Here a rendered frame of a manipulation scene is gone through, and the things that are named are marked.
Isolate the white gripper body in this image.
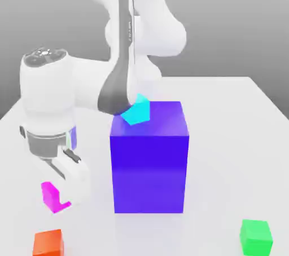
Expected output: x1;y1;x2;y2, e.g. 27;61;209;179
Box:
46;156;91;205

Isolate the small magenta cube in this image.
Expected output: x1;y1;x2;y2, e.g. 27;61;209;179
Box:
41;181;72;214

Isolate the small orange cube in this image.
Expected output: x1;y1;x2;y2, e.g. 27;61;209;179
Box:
32;228;64;256

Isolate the small cyan cube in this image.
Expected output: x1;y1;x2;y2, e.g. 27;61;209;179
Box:
120;93;151;126

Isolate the small green cube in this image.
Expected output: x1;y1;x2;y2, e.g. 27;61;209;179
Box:
239;219;274;256

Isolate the large blue box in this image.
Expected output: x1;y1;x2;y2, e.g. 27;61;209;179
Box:
110;101;190;214

